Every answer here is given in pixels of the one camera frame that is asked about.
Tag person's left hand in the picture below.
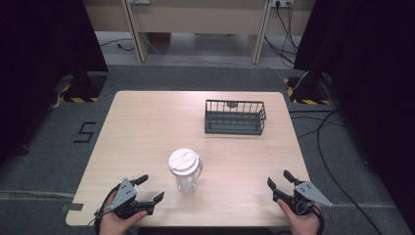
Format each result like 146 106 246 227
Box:
98 191 149 235

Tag beige desk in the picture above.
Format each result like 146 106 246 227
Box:
82 0 316 66

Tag grey tape patch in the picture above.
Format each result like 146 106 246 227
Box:
60 202 85 213

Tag person's right hand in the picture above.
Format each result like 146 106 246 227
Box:
276 198 323 235

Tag black cables bundle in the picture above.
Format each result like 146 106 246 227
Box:
263 2 300 66

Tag right hand-held gripper cable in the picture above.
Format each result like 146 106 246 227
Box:
309 202 327 235

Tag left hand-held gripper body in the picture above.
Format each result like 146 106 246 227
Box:
103 177 155 220

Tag black stand base striped edge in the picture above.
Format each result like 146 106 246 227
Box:
284 71 333 106
54 70 110 104

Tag left hand-held gripper cable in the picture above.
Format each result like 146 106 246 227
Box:
86 183 122 235

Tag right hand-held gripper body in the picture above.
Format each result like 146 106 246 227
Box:
273 180 333 217

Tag hand-held gripper cable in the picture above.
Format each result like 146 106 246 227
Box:
309 202 327 235
86 183 122 235

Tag short black floor cable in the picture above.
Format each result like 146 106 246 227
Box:
98 37 136 53

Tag long black floor cable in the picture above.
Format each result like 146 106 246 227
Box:
315 109 385 235

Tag clear cup with white lid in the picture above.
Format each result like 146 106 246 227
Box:
167 148 204 195

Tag black curtain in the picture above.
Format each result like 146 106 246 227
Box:
0 0 110 165
293 0 415 226

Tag black wire basket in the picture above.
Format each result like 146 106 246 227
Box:
204 99 267 136

